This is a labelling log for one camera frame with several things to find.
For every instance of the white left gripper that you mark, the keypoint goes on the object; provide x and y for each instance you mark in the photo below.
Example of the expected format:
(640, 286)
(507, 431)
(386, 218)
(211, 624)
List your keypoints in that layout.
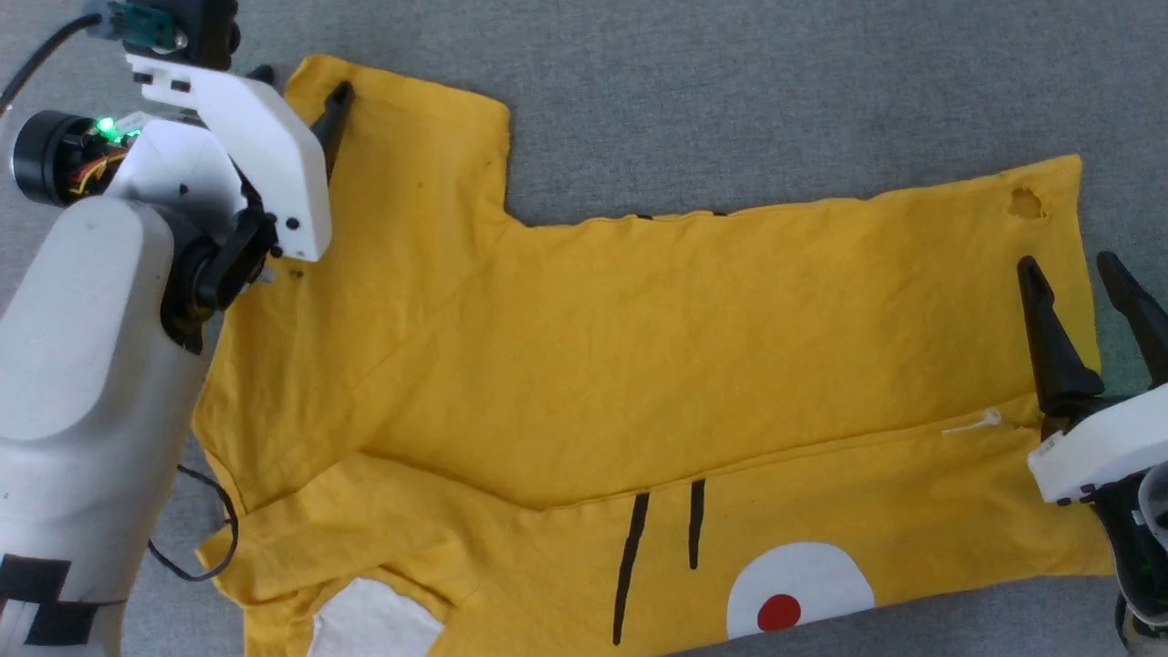
(265, 146)

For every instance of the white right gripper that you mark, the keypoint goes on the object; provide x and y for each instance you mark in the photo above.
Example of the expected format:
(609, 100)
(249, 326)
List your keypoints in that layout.
(1104, 447)

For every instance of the yellow cartoon print T-shirt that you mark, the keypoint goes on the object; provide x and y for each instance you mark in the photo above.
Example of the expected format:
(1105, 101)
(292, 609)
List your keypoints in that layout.
(639, 365)

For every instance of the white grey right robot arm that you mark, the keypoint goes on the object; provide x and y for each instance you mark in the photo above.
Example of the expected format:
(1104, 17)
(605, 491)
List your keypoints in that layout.
(1141, 547)

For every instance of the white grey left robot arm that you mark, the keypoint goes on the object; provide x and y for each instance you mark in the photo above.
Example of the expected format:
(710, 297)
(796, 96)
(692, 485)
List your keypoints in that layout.
(82, 365)

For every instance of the grey fabric sofa cushion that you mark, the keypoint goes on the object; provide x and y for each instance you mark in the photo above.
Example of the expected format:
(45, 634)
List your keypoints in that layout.
(776, 82)

